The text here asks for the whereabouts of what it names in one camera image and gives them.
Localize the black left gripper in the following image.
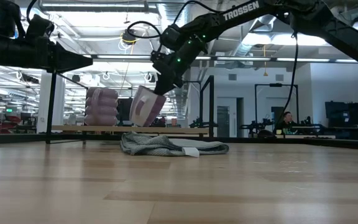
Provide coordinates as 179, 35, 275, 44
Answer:
26, 37, 94, 72

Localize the wooden shelf with black frame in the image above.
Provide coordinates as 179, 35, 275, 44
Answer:
44, 70, 214, 146

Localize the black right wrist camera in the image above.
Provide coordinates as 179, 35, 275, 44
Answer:
159, 24, 183, 51

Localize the black ceiling device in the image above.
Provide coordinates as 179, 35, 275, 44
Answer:
122, 29, 137, 45

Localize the person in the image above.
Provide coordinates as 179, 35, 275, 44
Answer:
275, 111, 295, 135

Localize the pink and white mug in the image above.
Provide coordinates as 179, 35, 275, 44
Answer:
129, 85, 167, 128

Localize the grey folded cloth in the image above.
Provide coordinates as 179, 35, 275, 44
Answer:
119, 131, 230, 159

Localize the red background equipment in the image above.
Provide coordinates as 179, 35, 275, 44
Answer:
0, 114, 22, 134

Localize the grey background door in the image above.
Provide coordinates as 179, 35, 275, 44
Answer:
216, 105, 231, 138

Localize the large dark background screen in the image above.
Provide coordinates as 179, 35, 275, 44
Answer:
324, 100, 358, 141

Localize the long ceiling light strip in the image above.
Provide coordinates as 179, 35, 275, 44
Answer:
82, 54, 358, 63

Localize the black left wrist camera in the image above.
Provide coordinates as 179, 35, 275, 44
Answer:
25, 14, 56, 40

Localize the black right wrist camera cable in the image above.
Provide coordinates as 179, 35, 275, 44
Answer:
126, 0, 225, 40

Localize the silver ribbed ventilation duct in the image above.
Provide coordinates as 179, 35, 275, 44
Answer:
158, 2, 193, 29

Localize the black aluminium table frame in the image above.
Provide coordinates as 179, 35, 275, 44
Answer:
0, 132, 358, 152

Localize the ribbed purple mug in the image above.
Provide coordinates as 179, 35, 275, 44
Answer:
84, 87, 119, 127

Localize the black hanging arm cable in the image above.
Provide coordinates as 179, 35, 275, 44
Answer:
278, 30, 298, 124

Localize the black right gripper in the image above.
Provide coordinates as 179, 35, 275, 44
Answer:
150, 35, 208, 95

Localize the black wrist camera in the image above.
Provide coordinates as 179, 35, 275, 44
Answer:
159, 24, 183, 51
25, 14, 56, 40

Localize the smooth silver ventilation duct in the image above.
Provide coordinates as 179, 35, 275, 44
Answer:
231, 14, 279, 57

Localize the black background computer monitor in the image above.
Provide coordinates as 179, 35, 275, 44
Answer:
117, 97, 134, 124

